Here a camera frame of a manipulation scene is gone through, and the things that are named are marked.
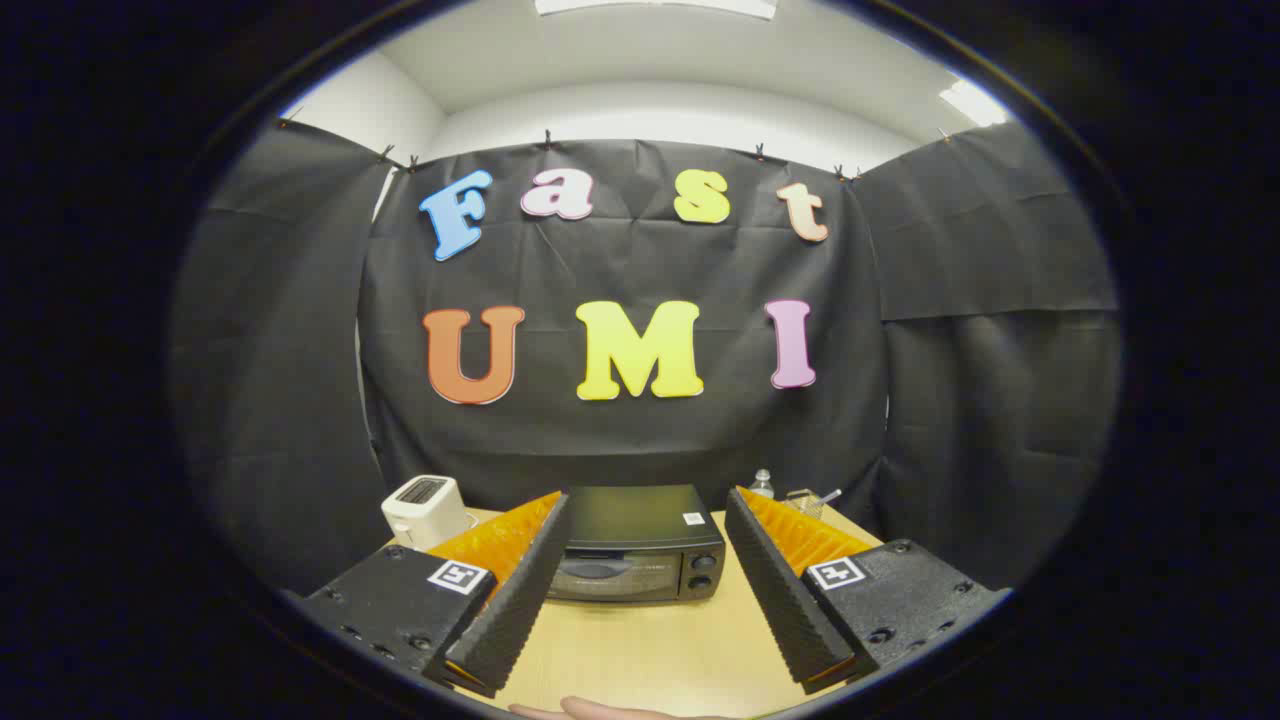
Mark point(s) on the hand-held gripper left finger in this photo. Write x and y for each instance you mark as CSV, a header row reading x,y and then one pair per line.
x,y
520,600

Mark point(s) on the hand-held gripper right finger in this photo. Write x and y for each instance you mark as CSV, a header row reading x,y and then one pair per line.
x,y
785,600

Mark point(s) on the black toaster oven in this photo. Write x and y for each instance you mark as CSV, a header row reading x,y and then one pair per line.
x,y
640,530

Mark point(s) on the white pop-up toaster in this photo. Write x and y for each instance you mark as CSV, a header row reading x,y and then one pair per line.
x,y
420,510

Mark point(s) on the clear plastic water bottle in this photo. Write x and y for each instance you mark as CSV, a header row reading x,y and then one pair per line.
x,y
762,486

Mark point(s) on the small ceiling light panel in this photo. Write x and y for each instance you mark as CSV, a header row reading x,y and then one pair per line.
x,y
972,102

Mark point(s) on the long ceiling light panel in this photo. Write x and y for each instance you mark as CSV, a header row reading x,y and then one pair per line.
x,y
655,6

